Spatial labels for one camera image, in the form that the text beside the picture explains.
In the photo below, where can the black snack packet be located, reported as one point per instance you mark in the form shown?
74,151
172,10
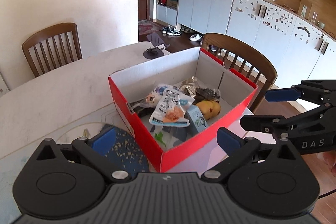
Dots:
142,109

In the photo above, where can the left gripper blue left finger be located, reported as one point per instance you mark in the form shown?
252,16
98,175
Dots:
103,142

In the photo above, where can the white chicken sausage packet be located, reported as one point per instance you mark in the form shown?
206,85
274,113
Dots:
170,110

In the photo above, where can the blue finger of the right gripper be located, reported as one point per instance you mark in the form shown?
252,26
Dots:
265,122
319,92

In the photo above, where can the bag of black pieces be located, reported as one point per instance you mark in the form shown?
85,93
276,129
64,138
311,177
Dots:
208,94

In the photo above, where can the small light blue box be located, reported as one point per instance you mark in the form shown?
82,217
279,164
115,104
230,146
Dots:
197,122

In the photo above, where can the light wooden chair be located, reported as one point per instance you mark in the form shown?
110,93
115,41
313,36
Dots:
238,55

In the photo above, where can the dark wooden chair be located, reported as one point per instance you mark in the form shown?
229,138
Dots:
52,47

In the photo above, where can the person right hand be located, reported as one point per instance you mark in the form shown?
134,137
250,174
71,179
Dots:
329,158

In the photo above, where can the white wall cabinet unit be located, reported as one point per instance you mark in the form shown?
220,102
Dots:
296,36

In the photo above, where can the white side cabinet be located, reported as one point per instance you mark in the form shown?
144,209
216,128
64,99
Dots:
3,87

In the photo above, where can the red cardboard shoe box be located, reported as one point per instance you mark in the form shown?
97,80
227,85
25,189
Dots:
200,151

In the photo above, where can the silver foil snack bag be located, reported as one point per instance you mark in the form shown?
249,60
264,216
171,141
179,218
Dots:
189,86

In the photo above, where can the grey phone stand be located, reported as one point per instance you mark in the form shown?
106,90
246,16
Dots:
156,50

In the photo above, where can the blueberry bread packet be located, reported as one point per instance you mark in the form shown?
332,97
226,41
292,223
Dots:
152,99

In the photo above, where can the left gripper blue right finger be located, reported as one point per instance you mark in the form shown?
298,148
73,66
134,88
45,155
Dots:
228,141

